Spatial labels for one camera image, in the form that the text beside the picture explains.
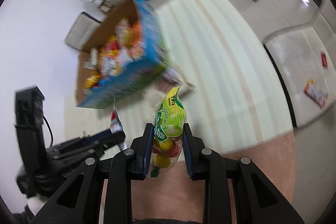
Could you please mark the small red box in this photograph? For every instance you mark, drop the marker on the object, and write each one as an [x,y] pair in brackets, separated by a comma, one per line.
[324,60]

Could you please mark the beige biscuit box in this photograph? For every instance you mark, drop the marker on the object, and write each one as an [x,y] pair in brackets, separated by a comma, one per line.
[171,77]

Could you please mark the red silver snack packet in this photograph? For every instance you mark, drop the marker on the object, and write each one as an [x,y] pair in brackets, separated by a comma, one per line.
[116,126]

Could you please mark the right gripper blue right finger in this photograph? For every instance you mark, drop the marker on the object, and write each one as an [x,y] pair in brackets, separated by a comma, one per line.
[204,164]

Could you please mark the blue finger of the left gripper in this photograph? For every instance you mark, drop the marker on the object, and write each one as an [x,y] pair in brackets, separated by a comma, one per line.
[110,137]

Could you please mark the white cushioned sofa seat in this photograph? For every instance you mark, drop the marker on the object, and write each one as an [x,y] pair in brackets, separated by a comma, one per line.
[296,55]

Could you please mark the white floor scale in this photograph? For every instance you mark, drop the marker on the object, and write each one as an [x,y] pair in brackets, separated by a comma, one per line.
[81,30]

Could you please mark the red white packet on sofa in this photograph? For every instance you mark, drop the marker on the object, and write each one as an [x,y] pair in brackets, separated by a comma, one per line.
[312,90]

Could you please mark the green bubble gum candy bag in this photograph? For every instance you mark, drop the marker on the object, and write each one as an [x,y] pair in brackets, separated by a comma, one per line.
[169,120]

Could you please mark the blue milk carton box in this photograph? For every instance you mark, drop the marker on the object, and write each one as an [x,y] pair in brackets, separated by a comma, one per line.
[123,55]

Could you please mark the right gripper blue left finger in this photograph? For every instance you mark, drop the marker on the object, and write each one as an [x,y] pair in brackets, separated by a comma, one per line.
[130,164]

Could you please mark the orange white snack bag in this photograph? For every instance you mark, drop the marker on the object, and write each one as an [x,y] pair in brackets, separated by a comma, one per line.
[109,58]

